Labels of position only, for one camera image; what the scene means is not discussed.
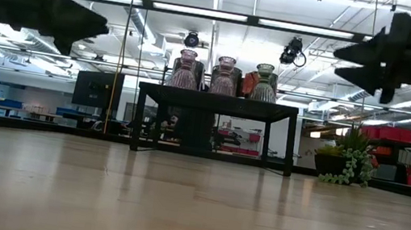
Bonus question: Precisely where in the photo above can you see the red bins on shelf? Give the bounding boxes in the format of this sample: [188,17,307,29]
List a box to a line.
[215,126,263,158]

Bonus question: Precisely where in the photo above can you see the red storage bin rack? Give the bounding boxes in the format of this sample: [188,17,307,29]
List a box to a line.
[352,121,411,188]

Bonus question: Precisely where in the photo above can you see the black perforated metal shelf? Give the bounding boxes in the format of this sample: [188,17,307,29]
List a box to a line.
[128,81,303,178]

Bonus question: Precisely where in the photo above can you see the pink glass candlestick holder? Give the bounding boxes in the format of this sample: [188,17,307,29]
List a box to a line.
[167,47,205,92]
[208,53,241,98]

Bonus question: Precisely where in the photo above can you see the green glass candlestick holder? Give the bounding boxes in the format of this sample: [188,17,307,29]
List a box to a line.
[249,61,283,104]

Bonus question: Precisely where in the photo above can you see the black monitor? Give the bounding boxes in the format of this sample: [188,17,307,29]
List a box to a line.
[70,66,127,113]

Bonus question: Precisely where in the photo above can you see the black overhead camera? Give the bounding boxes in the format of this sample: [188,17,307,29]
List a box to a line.
[182,30,202,50]

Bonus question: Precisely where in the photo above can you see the black camera with cable loop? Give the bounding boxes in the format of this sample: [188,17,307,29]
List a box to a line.
[277,35,311,70]

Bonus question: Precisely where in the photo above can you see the potted succulent plant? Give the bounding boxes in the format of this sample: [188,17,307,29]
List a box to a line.
[309,119,384,191]

